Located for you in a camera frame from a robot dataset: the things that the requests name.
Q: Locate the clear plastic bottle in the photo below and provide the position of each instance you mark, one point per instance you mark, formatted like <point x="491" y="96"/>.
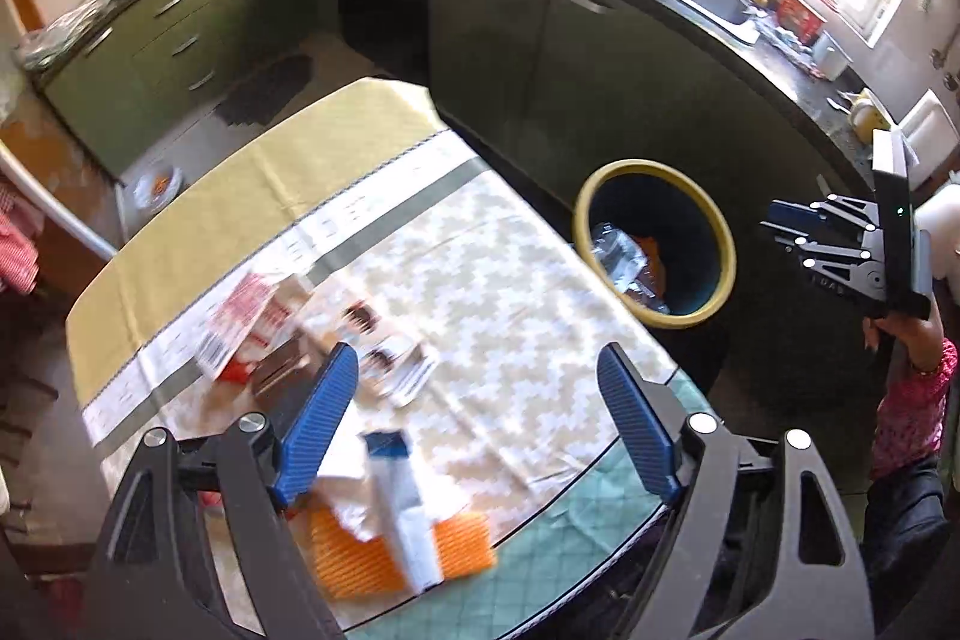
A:
<point x="619" y="254"/>

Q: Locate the white paper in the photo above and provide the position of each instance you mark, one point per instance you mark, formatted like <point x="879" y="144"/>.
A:
<point x="345" y="490"/>

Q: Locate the patterned tablecloth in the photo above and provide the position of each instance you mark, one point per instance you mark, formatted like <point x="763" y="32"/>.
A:
<point x="487" y="280"/>

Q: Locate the red and white packet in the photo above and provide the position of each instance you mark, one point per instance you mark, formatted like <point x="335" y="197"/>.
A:
<point x="238" y="314"/>

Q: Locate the orange foam net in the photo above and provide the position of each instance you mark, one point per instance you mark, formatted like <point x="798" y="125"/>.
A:
<point x="457" y="546"/>

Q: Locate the yellow kettle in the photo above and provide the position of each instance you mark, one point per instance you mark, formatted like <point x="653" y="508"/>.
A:
<point x="866" y="115"/>

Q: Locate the person's right hand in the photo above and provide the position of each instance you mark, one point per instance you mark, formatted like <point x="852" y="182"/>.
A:
<point x="911" y="336"/>

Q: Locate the small brown white wrapper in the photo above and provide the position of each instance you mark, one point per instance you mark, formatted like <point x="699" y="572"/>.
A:
<point x="382" y="359"/>
<point x="361" y="317"/>

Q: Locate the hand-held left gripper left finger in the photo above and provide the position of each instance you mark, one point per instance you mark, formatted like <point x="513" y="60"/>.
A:
<point x="319" y="422"/>

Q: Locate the white and blue carton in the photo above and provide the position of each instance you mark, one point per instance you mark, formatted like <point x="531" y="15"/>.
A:
<point x="405" y="520"/>

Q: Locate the dark floor mat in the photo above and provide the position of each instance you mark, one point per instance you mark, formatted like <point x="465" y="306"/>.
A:
<point x="266" y="89"/>

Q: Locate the white plate with food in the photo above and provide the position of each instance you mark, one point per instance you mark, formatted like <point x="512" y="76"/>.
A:
<point x="157" y="186"/>

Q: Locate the white cup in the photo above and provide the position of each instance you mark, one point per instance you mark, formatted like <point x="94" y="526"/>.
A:
<point x="831" y="57"/>

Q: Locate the white box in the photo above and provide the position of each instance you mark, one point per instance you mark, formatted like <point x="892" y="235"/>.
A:
<point x="926" y="126"/>

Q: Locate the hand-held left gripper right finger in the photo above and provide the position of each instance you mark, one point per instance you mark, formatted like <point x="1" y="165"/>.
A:
<point x="637" y="430"/>

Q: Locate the red container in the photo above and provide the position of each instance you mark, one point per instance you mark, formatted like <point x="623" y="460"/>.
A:
<point x="801" y="14"/>

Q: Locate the red checked apron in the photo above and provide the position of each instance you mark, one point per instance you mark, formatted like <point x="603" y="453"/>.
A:
<point x="16" y="242"/>

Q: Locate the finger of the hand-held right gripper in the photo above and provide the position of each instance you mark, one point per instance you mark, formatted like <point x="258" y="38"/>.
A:
<point x="791" y="214"/>
<point x="832" y="269"/>

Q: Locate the yellow rimmed trash bin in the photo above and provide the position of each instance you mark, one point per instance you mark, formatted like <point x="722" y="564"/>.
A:
<point x="697" y="269"/>

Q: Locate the brown box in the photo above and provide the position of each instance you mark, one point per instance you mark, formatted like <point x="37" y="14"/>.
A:
<point x="281" y="370"/>

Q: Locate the green base cabinets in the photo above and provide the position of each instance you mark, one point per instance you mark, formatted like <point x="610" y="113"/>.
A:
<point x="600" y="55"/>

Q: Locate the orange wrapper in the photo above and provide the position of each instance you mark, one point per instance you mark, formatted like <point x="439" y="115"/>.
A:
<point x="655" y="257"/>

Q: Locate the white striped wrapper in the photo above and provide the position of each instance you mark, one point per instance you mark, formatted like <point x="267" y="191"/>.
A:
<point x="414" y="377"/>

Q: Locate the clear plastic bags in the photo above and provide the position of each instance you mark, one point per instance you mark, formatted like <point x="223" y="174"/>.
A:
<point x="64" y="29"/>

